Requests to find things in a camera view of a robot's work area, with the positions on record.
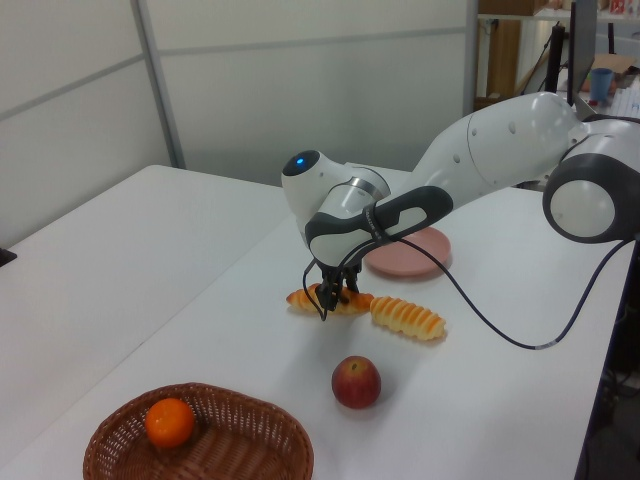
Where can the grey laptop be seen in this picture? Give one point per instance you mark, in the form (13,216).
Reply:
(585,111)

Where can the black monitor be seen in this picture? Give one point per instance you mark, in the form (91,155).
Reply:
(582,45)

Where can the grey partition post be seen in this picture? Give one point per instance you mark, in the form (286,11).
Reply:
(160,85)

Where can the toy orange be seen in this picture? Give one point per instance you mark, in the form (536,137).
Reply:
(170,422)

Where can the blue cup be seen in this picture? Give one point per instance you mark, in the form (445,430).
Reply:
(601,86)

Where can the red toy apple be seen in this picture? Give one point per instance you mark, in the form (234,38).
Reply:
(356,384)

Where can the wooden cabinet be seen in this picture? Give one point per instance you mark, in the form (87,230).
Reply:
(502,60)

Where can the white keyboard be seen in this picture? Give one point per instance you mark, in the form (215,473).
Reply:
(625,102)

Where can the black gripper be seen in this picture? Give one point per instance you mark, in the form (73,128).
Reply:
(335,275)

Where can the cardboard box on shelf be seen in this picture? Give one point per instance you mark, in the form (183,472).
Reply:
(510,6)

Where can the brown woven basket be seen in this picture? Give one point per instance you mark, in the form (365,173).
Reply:
(240,450)

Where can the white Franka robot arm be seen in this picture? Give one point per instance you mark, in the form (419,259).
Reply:
(500,150)

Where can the pale ridged bread roll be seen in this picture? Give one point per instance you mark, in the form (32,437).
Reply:
(407,320)

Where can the brown toy croissant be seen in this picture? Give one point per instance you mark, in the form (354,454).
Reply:
(300,300)

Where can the pink plate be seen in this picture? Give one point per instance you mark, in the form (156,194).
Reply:
(400,265)

